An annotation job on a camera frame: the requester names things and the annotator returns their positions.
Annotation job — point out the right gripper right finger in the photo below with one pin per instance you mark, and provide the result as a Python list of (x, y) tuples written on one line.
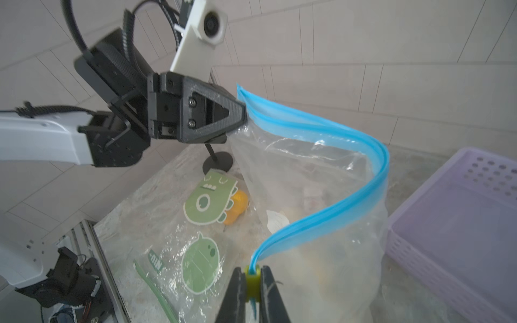
[(272, 308)]

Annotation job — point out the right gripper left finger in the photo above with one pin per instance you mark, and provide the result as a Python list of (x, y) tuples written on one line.
[(233, 306)]

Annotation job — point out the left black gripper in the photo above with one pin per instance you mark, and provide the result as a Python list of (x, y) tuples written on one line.
[(189, 110)]

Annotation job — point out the clear bag blue zip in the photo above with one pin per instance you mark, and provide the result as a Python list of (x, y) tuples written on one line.
[(319, 189)]

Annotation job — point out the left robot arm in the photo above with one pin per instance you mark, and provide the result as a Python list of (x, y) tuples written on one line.
[(142, 106)]

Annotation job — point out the clear bag green zip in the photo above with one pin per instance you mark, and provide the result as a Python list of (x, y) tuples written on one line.
[(186, 274)]

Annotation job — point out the black stand with white disc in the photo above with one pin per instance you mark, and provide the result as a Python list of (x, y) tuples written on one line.
[(217, 160)]

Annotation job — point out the purple plastic basket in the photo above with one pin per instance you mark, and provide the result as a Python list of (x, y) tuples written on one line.
[(456, 234)]

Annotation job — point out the aluminium frame rail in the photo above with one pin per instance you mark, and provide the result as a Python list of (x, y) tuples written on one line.
[(107, 305)]

